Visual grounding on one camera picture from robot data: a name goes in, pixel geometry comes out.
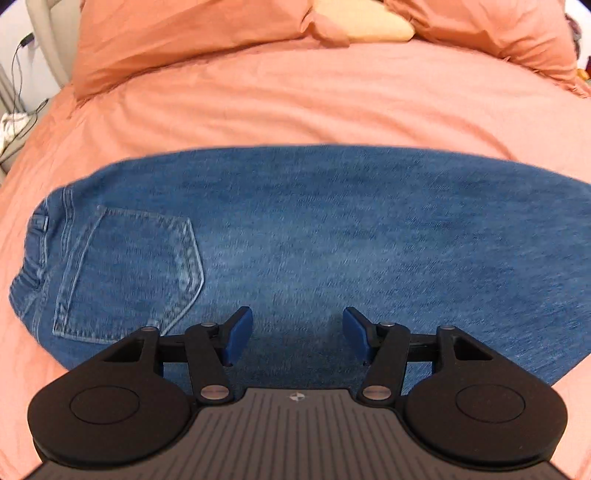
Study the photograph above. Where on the beige padded headboard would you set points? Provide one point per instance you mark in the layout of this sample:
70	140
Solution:
46	27

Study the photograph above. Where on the small yellow toy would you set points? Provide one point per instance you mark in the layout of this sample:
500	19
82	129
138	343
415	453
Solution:
584	75

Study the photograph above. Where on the beige nightstand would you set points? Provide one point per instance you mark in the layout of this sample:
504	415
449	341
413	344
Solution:
7	159

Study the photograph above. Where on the white crumpled cloth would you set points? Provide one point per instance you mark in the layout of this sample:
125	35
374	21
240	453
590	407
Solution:
11	129

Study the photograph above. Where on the orange pillow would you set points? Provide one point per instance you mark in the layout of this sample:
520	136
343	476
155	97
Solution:
485	27
184	37

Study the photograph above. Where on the yellow cushion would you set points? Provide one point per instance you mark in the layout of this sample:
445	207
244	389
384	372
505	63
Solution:
369	23

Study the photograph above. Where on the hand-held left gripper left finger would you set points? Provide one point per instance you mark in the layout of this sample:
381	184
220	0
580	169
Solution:
238	334

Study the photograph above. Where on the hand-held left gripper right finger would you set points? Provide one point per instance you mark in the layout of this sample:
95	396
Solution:
358	334

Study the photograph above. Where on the blue denim pants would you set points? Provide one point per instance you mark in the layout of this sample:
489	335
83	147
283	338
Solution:
300	230

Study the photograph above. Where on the black charger plug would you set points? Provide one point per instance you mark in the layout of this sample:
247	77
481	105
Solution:
27	40

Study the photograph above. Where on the beige curtain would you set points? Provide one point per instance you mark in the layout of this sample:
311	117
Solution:
3	87

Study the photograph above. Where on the orange bed sheet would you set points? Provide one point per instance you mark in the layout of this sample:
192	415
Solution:
300	106

